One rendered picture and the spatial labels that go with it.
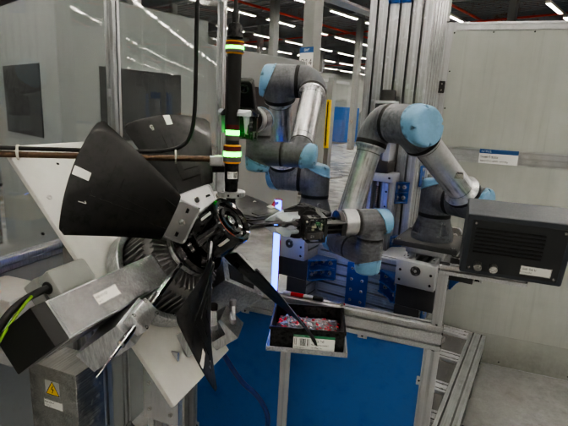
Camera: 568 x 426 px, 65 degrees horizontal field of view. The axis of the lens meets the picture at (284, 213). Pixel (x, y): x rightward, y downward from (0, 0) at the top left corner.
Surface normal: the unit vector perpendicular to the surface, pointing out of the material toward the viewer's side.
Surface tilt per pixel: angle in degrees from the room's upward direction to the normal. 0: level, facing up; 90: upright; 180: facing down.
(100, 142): 69
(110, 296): 50
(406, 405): 90
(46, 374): 90
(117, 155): 73
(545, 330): 90
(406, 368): 90
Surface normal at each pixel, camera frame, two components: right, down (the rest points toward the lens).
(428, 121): 0.47, 0.14
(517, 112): -0.34, 0.18
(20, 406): 0.94, 0.12
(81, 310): 0.75, -0.53
